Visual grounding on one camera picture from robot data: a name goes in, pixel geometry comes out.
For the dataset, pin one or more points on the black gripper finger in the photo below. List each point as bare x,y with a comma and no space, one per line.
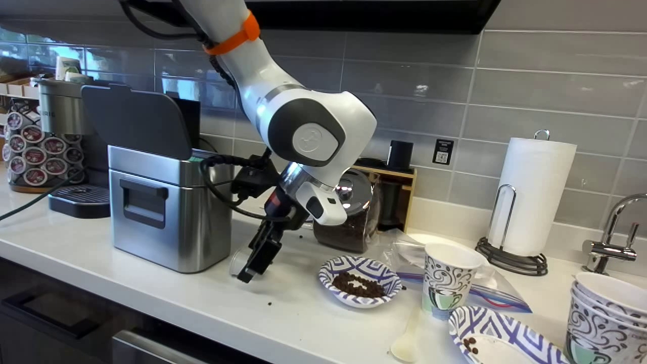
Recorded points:
269,245
249,269

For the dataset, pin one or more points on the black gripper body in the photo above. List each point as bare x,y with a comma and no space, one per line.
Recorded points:
256,177

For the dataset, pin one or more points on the silver metal bin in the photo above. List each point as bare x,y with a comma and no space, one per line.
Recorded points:
159,195

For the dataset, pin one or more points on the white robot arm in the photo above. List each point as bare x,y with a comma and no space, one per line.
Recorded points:
321,135

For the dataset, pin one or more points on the blue patterned paper plate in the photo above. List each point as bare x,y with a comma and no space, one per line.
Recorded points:
358,282

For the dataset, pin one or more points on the glass coffee bean jar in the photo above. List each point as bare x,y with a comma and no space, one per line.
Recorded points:
361,203

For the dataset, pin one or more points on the wooden condiment organizer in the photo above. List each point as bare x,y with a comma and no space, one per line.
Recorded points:
394,186

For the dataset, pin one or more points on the Keurig coffee machine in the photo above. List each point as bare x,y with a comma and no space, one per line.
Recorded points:
82,117

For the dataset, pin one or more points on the patterned paper cup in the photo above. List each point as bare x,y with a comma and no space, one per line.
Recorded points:
448,278

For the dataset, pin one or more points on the K-cup pod rack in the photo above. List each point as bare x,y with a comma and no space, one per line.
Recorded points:
38,158

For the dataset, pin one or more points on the white paper towel roll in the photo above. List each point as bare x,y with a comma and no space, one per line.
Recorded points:
528,195

